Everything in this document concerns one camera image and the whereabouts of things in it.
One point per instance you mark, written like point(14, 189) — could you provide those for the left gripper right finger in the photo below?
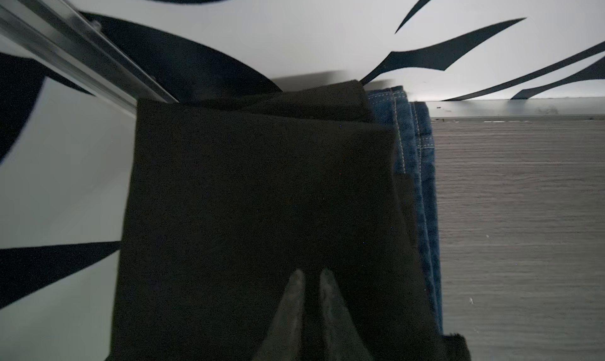
point(341, 338)

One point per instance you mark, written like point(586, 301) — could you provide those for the black garment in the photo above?
point(229, 196)

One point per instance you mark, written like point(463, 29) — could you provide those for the dark blue denim skirt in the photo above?
point(416, 159)

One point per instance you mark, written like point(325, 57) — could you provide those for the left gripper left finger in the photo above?
point(284, 337)

